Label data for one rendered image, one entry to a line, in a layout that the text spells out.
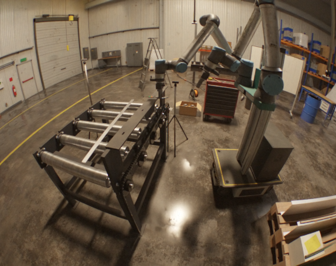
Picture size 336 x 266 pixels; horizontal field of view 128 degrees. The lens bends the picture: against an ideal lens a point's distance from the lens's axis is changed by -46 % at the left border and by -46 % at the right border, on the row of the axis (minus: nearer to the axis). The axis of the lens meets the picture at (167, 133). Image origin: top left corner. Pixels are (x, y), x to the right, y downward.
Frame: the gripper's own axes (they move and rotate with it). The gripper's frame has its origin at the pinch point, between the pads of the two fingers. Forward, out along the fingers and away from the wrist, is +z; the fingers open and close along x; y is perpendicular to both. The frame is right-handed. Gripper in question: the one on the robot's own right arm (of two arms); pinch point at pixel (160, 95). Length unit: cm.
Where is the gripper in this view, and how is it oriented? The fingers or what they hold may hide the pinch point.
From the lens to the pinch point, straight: 140.8
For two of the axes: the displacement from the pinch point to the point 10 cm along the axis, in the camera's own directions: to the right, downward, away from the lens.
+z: -0.1, 8.3, 5.6
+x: 2.2, -5.4, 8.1
